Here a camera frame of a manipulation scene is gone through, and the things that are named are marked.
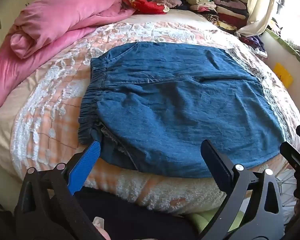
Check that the person's left hand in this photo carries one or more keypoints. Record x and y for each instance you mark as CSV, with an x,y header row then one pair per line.
x,y
101,231

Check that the bed with beige sheet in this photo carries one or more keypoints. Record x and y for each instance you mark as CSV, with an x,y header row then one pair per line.
x,y
1,140

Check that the cream wardrobe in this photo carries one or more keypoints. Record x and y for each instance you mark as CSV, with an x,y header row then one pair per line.
x,y
5,17

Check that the orange and white fluffy blanket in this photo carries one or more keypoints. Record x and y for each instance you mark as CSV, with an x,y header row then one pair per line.
x,y
52,100

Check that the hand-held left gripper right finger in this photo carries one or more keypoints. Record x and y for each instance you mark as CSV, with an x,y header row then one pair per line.
x,y
212,163

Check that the blue denim pants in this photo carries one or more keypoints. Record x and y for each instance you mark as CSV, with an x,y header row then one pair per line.
x,y
180,105

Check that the person's black trousers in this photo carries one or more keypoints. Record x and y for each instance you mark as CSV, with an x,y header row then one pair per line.
x,y
140,220

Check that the yellow bag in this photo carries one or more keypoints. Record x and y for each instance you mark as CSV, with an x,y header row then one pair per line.
x,y
283,74

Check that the purple clothes heap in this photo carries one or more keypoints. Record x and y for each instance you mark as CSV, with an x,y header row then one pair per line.
x,y
253,42

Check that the red garment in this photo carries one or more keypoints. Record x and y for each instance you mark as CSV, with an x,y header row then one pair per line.
x,y
147,5

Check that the cluttered green window sill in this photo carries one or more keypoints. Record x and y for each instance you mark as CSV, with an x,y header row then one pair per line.
x,y
290,42

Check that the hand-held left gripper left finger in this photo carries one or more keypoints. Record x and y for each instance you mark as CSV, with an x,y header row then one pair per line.
x,y
86,166

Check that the mauve fluffy cloth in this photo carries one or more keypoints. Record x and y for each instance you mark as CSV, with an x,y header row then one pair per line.
x,y
166,0

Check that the stack of folded clothes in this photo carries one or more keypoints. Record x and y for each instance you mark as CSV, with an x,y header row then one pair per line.
x,y
222,7

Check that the pink quilt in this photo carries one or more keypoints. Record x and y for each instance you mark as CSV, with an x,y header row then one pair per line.
x,y
55,22

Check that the cream curtain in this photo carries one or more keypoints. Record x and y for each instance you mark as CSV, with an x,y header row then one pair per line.
x,y
260,7

